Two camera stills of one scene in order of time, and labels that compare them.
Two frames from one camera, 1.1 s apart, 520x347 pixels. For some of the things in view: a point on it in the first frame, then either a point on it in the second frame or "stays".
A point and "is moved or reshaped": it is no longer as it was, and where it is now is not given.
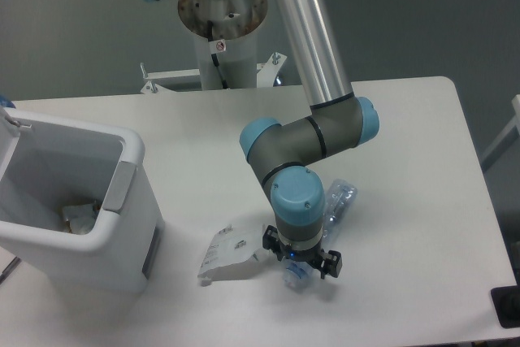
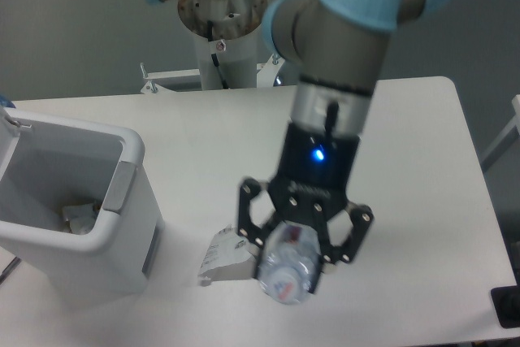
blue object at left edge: (6, 101) stays
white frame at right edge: (508, 138) stays
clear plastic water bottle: (340, 196) is moved or reshaped
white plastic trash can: (48, 162) stays
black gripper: (272, 240) → (316, 167)
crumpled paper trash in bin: (80, 219) stays
